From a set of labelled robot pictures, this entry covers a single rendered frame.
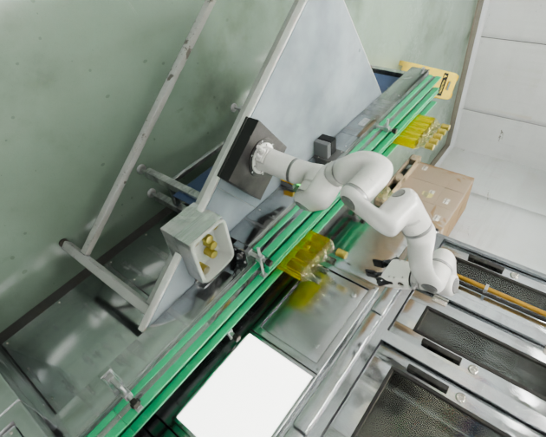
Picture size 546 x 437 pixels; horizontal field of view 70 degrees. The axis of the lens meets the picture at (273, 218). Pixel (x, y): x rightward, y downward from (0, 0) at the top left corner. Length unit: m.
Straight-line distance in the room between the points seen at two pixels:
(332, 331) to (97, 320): 1.04
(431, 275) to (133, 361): 1.02
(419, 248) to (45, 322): 1.65
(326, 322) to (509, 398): 0.67
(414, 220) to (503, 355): 0.80
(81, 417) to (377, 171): 1.19
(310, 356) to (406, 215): 0.74
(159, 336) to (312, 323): 0.60
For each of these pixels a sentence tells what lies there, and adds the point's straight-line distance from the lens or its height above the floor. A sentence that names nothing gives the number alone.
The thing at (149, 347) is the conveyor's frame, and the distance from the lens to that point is 1.53.
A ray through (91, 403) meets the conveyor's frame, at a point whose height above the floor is 0.82.
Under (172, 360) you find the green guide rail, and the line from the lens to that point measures 1.49.
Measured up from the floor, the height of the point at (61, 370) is 0.45.
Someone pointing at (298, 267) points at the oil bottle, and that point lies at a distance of 1.63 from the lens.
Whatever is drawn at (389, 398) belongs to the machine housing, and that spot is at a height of 1.56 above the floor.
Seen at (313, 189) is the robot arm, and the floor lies 1.15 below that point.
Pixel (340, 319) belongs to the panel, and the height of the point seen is 1.26.
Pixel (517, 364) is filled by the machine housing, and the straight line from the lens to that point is 1.77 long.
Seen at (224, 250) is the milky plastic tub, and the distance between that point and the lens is 1.59.
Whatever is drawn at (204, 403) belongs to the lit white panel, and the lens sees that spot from 1.57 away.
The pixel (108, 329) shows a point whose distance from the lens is 1.92.
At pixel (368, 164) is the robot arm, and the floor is 1.30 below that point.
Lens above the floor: 1.71
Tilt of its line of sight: 31 degrees down
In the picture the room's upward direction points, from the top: 115 degrees clockwise
